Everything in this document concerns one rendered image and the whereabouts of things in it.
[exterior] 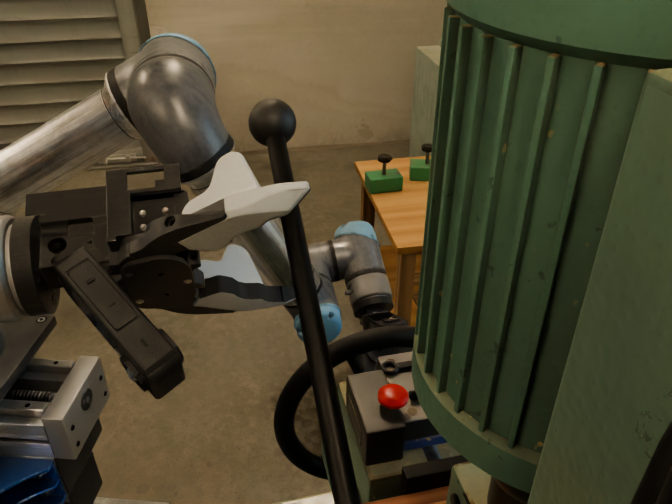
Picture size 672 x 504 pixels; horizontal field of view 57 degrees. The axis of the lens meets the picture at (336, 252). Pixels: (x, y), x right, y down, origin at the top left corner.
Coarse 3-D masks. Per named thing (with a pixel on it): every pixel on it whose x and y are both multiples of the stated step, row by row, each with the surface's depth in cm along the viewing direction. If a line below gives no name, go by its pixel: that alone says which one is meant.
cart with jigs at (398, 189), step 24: (360, 168) 215; (384, 168) 198; (408, 168) 215; (384, 192) 200; (408, 192) 200; (360, 216) 229; (384, 216) 187; (408, 216) 187; (408, 240) 176; (384, 264) 227; (408, 264) 179; (408, 288) 184; (408, 312) 189
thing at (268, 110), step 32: (256, 128) 44; (288, 128) 44; (288, 160) 43; (288, 224) 41; (288, 256) 40; (320, 320) 38; (320, 352) 36; (320, 384) 36; (320, 416) 35; (352, 480) 33
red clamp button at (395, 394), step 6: (390, 384) 61; (396, 384) 61; (384, 390) 61; (390, 390) 60; (396, 390) 60; (402, 390) 61; (378, 396) 60; (384, 396) 60; (390, 396) 60; (396, 396) 60; (402, 396) 60; (408, 396) 60; (384, 402) 60; (390, 402) 59; (396, 402) 59; (402, 402) 59; (390, 408) 59; (396, 408) 59
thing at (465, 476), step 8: (456, 464) 48; (464, 464) 48; (472, 464) 48; (456, 472) 48; (464, 472) 47; (472, 472) 47; (480, 472) 47; (456, 480) 47; (464, 480) 47; (472, 480) 47; (480, 480) 47; (488, 480) 47; (456, 488) 48; (464, 488) 46; (472, 488) 46; (480, 488) 46; (488, 488) 46; (448, 496) 50; (456, 496) 47; (464, 496) 46; (472, 496) 46; (480, 496) 46
